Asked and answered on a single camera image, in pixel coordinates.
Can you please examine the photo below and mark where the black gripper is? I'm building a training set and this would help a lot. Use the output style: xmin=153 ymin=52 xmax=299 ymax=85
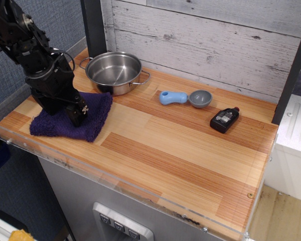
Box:
xmin=24 ymin=54 xmax=88 ymax=127

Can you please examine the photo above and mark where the purple cloth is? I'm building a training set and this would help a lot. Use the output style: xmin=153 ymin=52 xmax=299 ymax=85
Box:
xmin=30 ymin=92 xmax=113 ymax=143

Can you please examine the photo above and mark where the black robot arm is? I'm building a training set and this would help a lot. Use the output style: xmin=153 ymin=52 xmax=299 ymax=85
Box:
xmin=0 ymin=1 xmax=88 ymax=127

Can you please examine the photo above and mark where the stainless steel pot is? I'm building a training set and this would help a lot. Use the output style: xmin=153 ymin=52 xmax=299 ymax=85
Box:
xmin=79 ymin=52 xmax=151 ymax=96

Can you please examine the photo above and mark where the grey metal cabinet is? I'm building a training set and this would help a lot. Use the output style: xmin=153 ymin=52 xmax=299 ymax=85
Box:
xmin=37 ymin=157 xmax=249 ymax=241

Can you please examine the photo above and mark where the silver dispenser button panel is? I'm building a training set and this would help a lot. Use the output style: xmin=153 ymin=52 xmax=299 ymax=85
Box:
xmin=92 ymin=202 xmax=155 ymax=240

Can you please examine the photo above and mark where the yellow black object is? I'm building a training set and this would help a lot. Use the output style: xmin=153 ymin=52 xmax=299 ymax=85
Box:
xmin=8 ymin=229 xmax=35 ymax=241

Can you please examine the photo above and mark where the blue grey measuring scoop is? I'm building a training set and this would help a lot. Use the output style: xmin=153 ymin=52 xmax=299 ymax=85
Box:
xmin=159 ymin=90 xmax=213 ymax=108

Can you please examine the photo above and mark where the small black bottle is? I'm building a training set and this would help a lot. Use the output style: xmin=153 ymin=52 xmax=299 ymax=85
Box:
xmin=210 ymin=107 xmax=240 ymax=134

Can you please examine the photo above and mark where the white ribbed box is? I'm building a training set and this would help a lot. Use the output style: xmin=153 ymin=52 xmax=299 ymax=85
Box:
xmin=264 ymin=94 xmax=301 ymax=200

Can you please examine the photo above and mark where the clear acrylic guard rail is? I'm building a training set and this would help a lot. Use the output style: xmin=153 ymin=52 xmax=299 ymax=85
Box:
xmin=0 ymin=37 xmax=279 ymax=241

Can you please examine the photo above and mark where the dark grey left post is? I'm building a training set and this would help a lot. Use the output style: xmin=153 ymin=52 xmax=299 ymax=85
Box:
xmin=80 ymin=0 xmax=107 ymax=57

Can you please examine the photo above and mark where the dark grey post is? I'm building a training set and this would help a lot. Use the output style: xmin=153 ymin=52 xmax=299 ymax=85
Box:
xmin=272 ymin=40 xmax=301 ymax=125
xmin=80 ymin=0 xmax=107 ymax=57

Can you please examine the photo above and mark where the dark grey right post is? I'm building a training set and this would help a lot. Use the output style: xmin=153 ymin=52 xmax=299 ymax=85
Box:
xmin=272 ymin=40 xmax=301 ymax=125

